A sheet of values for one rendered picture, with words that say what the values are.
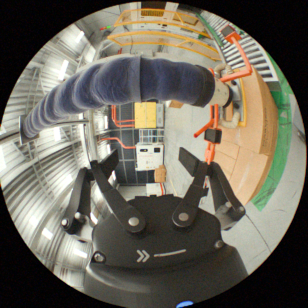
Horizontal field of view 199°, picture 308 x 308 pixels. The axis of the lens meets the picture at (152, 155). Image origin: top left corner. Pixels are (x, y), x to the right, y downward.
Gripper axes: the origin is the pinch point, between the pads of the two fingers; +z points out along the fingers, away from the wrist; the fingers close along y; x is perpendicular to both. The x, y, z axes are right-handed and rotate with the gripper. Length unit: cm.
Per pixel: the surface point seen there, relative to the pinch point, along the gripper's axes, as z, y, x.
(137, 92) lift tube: 15.8, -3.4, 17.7
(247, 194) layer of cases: 7, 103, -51
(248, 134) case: 14, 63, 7
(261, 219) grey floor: -36, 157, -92
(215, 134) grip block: 17.8, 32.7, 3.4
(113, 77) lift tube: 12.1, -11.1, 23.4
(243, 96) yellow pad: 9, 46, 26
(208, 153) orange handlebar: 22.0, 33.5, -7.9
